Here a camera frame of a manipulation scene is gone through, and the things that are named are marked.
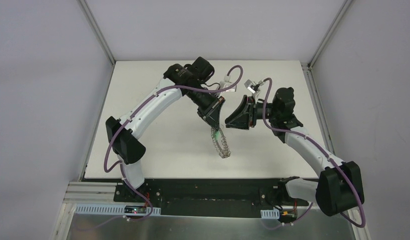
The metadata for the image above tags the aluminium frame rail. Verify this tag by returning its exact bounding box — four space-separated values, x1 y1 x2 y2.
77 0 116 67

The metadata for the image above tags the purple cable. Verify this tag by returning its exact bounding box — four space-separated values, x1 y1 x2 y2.
103 65 244 222
259 78 367 229

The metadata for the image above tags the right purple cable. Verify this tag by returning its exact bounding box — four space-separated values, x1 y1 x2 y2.
259 78 367 229

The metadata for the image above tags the metal disc with key rings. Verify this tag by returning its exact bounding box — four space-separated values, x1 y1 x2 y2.
211 128 231 159

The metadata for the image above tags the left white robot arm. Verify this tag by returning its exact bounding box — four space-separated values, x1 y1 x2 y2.
105 57 225 202

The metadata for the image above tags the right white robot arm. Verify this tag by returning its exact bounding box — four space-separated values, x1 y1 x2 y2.
225 87 365 217

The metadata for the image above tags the left controller board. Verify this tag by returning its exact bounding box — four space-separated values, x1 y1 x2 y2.
124 205 148 216

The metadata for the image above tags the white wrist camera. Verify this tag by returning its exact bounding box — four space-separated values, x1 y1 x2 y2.
244 79 260 94
219 75 237 92

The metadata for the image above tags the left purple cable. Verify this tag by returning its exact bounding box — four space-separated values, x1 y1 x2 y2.
103 65 244 222

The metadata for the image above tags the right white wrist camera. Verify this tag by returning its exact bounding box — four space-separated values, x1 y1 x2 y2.
244 79 260 94

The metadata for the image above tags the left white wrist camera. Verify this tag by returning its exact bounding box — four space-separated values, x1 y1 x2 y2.
219 75 237 92

